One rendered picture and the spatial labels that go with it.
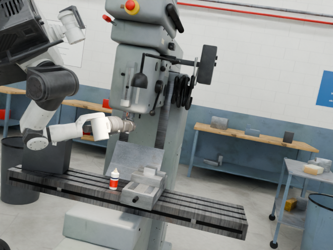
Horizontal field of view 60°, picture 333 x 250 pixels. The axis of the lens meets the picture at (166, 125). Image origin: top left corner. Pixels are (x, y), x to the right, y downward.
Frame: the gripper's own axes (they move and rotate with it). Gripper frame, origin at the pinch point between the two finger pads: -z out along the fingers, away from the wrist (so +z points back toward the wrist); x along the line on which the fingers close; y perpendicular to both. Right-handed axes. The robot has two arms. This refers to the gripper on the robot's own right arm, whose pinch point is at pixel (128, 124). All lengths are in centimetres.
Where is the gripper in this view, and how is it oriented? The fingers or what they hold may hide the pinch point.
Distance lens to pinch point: 150.3
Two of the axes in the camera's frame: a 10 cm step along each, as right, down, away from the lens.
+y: -1.7, 9.8, 1.2
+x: -8.7, -2.1, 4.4
